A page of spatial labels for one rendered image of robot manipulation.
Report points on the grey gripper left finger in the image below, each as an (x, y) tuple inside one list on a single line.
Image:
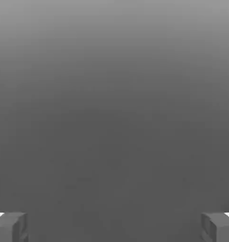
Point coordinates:
[(8, 226)]

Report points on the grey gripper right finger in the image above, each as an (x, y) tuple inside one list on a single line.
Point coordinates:
[(220, 226)]

